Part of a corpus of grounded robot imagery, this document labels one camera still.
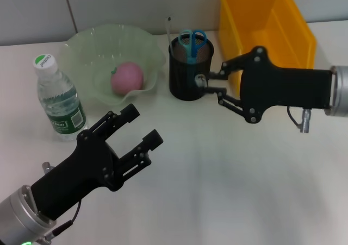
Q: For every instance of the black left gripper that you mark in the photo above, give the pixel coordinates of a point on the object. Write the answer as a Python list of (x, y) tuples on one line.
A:
[(81, 169)]

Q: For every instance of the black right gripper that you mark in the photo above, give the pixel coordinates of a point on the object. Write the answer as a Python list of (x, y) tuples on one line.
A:
[(285, 87)]

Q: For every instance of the blue teal scissors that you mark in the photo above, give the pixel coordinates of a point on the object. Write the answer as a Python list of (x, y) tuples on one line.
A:
[(191, 49)]

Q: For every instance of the pink toy peach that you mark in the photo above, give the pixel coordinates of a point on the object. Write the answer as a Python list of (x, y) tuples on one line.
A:
[(127, 78)]

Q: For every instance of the transparent plastic ruler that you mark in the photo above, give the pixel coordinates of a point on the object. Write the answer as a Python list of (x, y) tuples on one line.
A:
[(169, 30)]

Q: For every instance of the clear green-label water bottle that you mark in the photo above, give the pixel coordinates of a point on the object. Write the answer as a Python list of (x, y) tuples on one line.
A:
[(62, 103)]

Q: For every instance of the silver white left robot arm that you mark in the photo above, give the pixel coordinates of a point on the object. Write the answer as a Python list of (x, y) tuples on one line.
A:
[(16, 215)]

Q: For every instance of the black mesh pen holder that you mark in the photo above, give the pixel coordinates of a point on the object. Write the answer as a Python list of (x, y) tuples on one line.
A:
[(179, 87)]

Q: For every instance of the translucent green fruit plate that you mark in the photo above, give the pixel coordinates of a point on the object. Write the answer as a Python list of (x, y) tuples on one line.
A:
[(108, 44)]

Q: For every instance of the yellow plastic bin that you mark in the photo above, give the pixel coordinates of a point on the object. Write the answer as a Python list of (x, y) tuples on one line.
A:
[(272, 25)]

